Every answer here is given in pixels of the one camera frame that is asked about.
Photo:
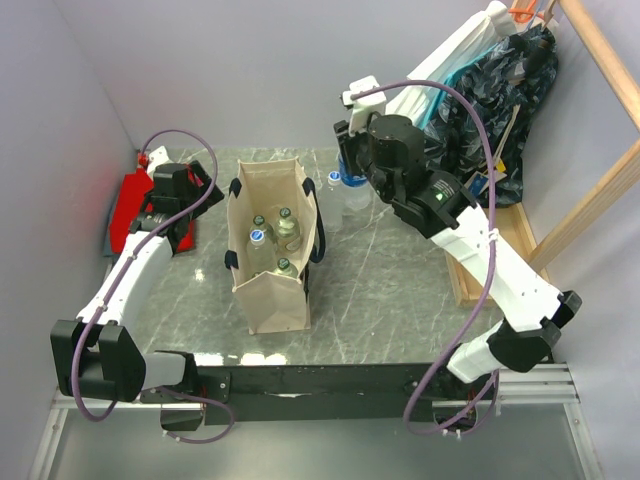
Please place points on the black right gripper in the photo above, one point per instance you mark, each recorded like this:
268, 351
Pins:
348, 142

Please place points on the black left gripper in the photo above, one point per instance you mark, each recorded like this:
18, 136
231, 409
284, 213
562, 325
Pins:
200, 192

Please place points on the blue label water bottle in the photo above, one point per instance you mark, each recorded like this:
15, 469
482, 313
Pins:
356, 189

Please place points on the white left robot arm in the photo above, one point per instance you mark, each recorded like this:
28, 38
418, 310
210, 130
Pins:
95, 356

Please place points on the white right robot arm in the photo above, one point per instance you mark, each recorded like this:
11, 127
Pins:
530, 328

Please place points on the beige canvas tote bag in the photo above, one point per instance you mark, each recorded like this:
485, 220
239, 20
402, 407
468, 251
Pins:
273, 302

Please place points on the green cap glass bottle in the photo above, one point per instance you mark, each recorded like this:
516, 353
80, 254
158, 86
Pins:
259, 222

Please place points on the white pleated garment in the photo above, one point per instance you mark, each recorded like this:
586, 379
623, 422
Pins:
477, 35

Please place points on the red folded cloth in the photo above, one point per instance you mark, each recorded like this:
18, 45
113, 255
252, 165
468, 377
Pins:
128, 218

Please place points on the green cap bottle front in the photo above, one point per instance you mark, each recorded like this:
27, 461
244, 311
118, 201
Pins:
286, 268

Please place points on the blue hang tag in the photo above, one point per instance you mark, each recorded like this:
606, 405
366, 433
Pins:
477, 183

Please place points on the dark patterned shirt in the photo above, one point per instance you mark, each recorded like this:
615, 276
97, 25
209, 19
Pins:
506, 87

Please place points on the wooden tray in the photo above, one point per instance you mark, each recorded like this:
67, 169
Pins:
465, 285

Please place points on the orange clothes hanger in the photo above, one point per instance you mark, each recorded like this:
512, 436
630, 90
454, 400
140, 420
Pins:
523, 11

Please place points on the black base beam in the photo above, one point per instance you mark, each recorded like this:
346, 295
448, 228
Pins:
315, 392

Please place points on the wooden rack frame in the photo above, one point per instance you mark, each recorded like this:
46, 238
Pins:
583, 152

